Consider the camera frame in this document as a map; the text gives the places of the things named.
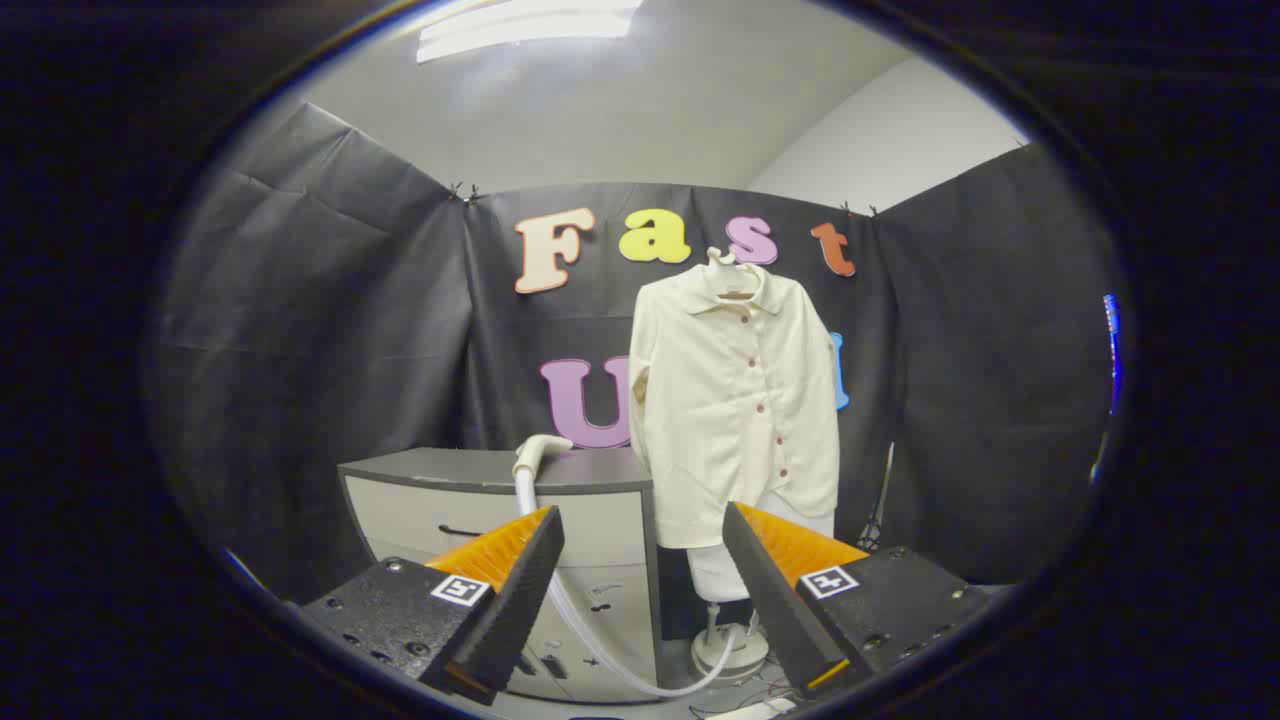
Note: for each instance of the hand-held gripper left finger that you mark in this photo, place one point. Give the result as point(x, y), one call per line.
point(520, 590)

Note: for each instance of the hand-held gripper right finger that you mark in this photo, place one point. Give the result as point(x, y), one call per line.
point(770, 590)

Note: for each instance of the white garment steamer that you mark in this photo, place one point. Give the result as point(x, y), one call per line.
point(535, 452)

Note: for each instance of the cream button shirt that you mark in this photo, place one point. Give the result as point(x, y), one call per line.
point(720, 420)

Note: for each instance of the white clothes hanger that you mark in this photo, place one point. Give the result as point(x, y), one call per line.
point(716, 264)

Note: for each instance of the grey drawer cabinet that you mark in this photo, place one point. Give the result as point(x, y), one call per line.
point(440, 500)

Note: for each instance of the white power strip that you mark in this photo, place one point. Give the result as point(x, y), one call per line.
point(750, 710)

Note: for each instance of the dark tripod stand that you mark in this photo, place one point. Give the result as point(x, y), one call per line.
point(880, 500)

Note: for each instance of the blue lit screen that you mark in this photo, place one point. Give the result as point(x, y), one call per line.
point(1112, 350)

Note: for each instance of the ceiling light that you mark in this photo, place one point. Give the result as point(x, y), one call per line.
point(520, 25)

